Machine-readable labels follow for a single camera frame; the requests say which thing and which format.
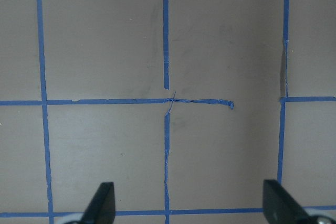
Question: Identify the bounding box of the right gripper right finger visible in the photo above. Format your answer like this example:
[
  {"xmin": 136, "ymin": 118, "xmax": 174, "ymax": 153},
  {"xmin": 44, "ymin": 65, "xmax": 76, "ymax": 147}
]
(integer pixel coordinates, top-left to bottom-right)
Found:
[{"xmin": 262, "ymin": 179, "xmax": 310, "ymax": 224}]

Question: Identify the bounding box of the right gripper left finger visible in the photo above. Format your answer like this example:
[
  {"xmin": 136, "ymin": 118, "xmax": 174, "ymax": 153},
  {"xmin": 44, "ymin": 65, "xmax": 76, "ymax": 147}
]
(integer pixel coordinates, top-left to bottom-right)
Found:
[{"xmin": 80, "ymin": 182, "xmax": 116, "ymax": 224}]

